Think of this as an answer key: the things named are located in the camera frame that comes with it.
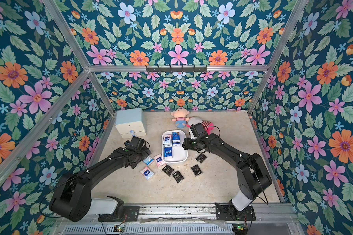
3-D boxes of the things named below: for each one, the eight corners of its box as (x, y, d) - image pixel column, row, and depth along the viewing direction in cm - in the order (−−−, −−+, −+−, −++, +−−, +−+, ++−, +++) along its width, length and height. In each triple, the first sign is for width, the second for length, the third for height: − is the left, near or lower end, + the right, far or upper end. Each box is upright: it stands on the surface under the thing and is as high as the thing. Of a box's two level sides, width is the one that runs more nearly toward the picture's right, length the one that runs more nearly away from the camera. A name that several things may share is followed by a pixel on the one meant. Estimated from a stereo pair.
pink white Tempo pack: (141, 173, 89) (139, 171, 87) (147, 167, 92) (146, 165, 89) (148, 180, 86) (146, 178, 84) (154, 174, 89) (153, 172, 87)
